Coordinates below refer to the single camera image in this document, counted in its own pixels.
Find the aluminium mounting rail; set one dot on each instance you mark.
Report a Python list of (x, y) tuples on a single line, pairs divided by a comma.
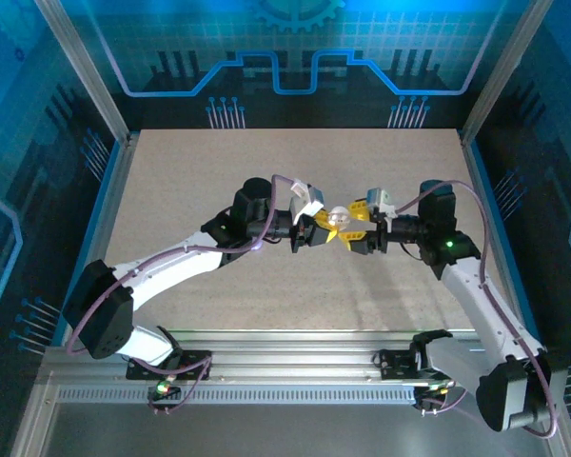
[(290, 357)]

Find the aluminium table side rail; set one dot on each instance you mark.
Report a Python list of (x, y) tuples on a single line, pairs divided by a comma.
[(109, 214), (485, 190)]

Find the white round earbud case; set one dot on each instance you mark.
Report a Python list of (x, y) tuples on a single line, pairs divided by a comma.
[(339, 217)]

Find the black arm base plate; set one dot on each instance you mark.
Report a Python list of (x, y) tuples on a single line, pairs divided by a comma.
[(197, 362), (392, 364)]

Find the aluminium frame post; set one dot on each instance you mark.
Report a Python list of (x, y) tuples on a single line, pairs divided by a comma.
[(85, 76), (504, 71)]

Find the grey metal base plate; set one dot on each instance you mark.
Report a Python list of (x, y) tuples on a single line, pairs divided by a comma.
[(290, 433)]

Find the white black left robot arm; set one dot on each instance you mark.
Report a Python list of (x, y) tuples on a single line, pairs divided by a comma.
[(171, 271)]

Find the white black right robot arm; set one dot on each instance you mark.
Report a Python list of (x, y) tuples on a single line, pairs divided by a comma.
[(485, 304)]

